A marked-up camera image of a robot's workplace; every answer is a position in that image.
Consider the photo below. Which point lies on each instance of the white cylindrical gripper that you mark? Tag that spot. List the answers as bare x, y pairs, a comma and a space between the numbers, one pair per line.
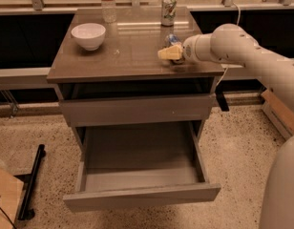
189, 49

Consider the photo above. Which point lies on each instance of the silver blue redbull can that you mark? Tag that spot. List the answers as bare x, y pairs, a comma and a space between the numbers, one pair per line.
172, 40

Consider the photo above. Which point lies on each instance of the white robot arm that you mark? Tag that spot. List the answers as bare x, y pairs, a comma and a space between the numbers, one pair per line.
230, 44

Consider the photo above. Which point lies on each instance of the grey middle drawer front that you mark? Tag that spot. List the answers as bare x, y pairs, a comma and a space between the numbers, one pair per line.
135, 110

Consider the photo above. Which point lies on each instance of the grey drawer cabinet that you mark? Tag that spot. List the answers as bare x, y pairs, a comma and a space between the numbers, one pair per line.
127, 63

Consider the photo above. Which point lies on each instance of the open grey bottom drawer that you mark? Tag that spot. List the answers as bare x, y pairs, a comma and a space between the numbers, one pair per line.
140, 166

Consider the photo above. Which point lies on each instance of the white ceramic bowl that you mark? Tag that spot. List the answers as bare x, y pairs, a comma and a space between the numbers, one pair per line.
89, 36

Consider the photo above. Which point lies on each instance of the cardboard box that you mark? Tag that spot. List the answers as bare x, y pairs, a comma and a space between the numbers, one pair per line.
280, 116

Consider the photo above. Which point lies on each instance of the light wooden board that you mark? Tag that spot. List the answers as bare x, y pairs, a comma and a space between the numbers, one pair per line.
10, 194

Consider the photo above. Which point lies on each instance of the black metal bar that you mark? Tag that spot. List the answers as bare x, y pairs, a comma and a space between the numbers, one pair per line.
25, 212

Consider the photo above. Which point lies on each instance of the black cabinet bracket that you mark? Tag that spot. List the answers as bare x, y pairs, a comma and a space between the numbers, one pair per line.
222, 101

